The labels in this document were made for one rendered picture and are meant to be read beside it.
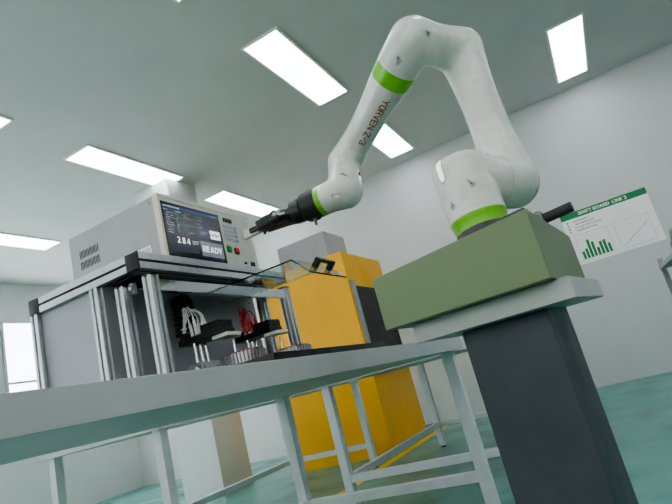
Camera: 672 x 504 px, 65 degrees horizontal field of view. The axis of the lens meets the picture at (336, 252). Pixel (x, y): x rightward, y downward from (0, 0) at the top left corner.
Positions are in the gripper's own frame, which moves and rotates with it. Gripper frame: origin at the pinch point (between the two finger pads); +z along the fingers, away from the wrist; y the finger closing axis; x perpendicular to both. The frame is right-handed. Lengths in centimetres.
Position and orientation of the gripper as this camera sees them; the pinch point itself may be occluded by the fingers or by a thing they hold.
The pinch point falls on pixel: (252, 231)
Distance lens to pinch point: 172.4
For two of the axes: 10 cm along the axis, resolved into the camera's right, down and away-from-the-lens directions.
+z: -8.5, 3.3, 4.0
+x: -2.5, -9.4, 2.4
